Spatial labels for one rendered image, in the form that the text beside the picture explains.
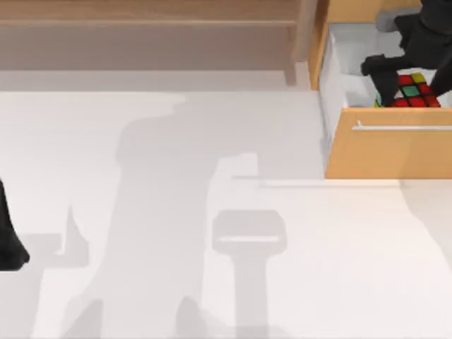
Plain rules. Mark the pale grey rounded box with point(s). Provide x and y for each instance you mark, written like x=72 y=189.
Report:
x=388 y=20

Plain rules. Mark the wooden cupboard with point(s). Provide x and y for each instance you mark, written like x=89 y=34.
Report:
x=318 y=42

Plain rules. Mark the pale wooden drawer front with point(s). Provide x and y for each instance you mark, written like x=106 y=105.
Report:
x=388 y=155

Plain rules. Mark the wooden open shelves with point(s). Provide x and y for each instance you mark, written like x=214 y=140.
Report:
x=141 y=42

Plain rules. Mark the multicoloured puzzle cube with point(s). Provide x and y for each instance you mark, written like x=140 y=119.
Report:
x=411 y=92

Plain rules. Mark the grey pierced drawer inside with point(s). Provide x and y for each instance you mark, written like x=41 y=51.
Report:
x=344 y=56

